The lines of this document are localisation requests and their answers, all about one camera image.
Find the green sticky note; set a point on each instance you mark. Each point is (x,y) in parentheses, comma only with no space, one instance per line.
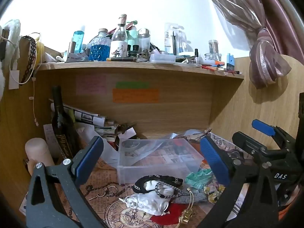
(133,85)

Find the clear corked glass bottle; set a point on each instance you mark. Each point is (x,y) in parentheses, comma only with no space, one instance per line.
(118,40)

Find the mauve striped curtain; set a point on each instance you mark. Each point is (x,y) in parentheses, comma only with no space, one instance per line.
(237,11)

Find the clear plastic storage box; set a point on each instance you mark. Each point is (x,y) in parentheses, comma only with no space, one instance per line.
(154,171)

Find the mint green pump bottle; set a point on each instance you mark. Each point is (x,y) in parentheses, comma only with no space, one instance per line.
(132,35)

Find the pink sticky note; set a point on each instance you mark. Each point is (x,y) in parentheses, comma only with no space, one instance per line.
(91,84)

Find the dark brown pen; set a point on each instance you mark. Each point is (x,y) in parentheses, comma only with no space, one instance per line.
(121,59)

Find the black lace headband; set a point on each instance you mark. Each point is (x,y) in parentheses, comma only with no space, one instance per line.
(166,179)

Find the white fluffy cloth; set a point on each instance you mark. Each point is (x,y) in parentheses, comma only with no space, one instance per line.
(11,30)

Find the green scrunchie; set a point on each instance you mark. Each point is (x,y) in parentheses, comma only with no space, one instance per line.
(197,178)

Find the yellow white scrunchie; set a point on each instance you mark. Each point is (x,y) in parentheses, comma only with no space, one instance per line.
(212,192)

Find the white paper sheet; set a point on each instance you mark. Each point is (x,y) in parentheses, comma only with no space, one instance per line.
(106,149)

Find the vintage print table mat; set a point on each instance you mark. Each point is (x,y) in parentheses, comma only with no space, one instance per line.
(106,194)

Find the red velvet pouch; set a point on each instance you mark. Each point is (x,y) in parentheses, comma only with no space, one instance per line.
(173,212)

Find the clear plastic case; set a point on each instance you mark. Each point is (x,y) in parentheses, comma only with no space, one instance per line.
(162,58)

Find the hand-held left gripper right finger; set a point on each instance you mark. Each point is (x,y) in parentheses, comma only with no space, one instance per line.
(213,161)

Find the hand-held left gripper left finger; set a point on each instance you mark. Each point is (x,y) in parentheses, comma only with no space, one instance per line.
(89,159)

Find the white receipt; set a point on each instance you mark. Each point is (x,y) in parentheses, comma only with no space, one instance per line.
(51,137)

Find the faceted bottle with blue liquid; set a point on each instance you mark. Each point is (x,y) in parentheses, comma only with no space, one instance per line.
(99,51)

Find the small glass jar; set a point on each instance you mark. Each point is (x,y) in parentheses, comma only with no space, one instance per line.
(213,46)

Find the beige pillar candle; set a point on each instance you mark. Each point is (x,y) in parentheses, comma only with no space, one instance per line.
(38,149)

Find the dark wine bottle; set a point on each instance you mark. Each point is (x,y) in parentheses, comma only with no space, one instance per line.
(61,133)

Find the orange sticky note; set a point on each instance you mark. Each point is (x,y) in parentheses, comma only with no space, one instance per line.
(135,96)

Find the gold tassel ornament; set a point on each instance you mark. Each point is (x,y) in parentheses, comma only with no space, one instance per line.
(186,216)

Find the light blue tall bottle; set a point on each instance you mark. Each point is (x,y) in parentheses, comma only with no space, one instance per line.
(79,40)

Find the grey felt piece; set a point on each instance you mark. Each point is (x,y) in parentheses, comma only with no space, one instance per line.
(197,196)

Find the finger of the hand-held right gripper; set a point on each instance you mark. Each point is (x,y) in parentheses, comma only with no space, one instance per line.
(262,126)
(247,143)

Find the white paper tag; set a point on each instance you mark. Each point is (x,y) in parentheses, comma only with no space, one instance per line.
(14,79)

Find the clear jar with silver lid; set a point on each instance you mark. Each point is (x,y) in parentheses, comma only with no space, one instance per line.
(144,39)

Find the large cardboard box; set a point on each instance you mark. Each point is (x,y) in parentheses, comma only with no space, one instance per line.
(142,67)

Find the blister pack of tools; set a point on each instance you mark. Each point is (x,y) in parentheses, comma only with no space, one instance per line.
(174,38)

